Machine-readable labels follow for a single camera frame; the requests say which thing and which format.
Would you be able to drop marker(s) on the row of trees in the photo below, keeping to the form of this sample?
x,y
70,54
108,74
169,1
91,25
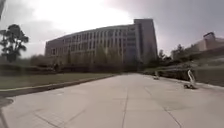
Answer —
x,y
96,60

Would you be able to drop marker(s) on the large curved grey building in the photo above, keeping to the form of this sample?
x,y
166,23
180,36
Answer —
x,y
100,40

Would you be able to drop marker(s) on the pale concrete paved plaza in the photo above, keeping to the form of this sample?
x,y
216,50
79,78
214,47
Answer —
x,y
133,106

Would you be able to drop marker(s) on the grass lawn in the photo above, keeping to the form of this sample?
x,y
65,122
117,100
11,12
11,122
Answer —
x,y
40,80

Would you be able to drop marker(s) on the dark kerb strip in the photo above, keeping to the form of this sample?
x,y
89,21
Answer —
x,y
33,89

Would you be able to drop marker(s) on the dark hedge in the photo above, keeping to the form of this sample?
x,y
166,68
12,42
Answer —
x,y
20,68

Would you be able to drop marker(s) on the hedge along grassy slope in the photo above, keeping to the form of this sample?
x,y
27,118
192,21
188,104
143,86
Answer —
x,y
206,72

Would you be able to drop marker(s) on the building on slope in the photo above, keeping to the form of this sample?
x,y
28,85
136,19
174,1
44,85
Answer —
x,y
208,41

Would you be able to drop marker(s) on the dark tall tree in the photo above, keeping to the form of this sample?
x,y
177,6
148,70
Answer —
x,y
12,41

